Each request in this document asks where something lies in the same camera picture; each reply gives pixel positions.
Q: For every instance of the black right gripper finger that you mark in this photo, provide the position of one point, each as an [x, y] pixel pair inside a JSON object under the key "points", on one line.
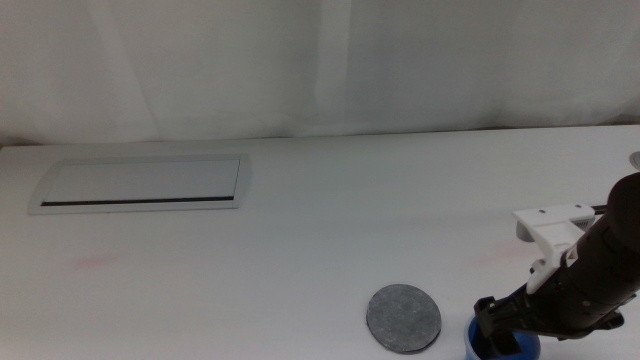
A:
{"points": [[505, 346], [487, 315]]}

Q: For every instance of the blue cup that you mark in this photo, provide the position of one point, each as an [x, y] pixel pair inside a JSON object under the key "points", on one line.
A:
{"points": [[472, 346]]}

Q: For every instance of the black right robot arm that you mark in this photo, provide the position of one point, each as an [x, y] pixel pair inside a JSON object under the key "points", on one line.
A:
{"points": [[627, 205]]}

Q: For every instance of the grey round cup mat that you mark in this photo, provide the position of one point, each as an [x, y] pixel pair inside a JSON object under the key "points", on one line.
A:
{"points": [[404, 320]]}

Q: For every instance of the white backdrop curtain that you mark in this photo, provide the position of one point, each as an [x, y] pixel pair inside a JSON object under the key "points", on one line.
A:
{"points": [[250, 65]]}

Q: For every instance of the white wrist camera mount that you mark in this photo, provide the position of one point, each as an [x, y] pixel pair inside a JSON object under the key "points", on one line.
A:
{"points": [[552, 232]]}

